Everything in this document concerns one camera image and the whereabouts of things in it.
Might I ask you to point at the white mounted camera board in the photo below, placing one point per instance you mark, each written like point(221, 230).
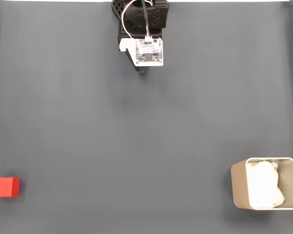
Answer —
point(149, 52)

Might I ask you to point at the red cube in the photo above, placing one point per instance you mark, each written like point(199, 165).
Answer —
point(5, 187)

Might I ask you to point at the white crumpled paper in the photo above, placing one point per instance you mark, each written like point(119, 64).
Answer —
point(263, 185)

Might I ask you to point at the beige metal box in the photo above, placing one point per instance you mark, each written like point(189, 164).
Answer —
point(239, 185)

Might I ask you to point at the dark grey table mat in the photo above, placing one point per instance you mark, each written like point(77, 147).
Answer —
point(146, 134)

